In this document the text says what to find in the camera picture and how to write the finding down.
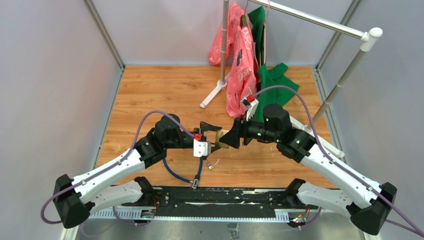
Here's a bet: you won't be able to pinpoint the metal clothes rack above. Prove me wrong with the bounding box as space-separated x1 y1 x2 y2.
199 0 383 158

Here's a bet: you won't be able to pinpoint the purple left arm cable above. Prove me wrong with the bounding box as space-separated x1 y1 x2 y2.
40 110 203 225

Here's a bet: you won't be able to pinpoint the brass padlock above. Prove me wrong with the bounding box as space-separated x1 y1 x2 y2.
215 129 240 149

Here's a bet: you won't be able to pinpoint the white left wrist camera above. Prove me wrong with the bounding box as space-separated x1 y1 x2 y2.
193 139 212 158

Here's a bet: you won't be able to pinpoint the blue cable lock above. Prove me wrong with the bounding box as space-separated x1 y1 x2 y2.
162 156 204 190

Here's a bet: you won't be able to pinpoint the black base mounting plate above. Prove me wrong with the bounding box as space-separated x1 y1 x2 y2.
123 186 318 221

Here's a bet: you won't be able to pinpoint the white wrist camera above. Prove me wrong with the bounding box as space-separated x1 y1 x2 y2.
193 139 212 158
240 94 259 121

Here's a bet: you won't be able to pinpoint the pink clothes hanger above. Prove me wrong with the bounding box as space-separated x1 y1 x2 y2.
247 0 271 67

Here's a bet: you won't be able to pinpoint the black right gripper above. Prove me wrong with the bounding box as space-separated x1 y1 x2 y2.
219 110 280 149

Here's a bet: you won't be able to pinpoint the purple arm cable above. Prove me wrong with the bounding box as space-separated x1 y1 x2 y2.
247 85 424 238
40 110 203 225

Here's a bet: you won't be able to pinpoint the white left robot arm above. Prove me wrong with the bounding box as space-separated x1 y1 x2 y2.
52 112 222 229

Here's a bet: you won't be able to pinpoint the green garment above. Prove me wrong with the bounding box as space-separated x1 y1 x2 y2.
242 5 300 123

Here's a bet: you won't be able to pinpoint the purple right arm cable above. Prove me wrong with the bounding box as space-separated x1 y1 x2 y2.
247 85 424 238

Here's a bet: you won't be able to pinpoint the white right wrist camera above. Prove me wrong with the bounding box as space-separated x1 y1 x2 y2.
240 94 259 121

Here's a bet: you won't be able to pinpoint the pink patterned garment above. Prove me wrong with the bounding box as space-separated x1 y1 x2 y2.
224 2 259 118

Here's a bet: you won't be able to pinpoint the small silver cable-lock keys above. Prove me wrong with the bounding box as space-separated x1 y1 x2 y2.
204 159 220 170

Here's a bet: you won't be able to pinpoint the aluminium frame rail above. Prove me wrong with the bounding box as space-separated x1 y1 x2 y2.
82 0 125 72

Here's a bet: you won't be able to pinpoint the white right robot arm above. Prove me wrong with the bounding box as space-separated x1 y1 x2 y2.
219 103 398 236

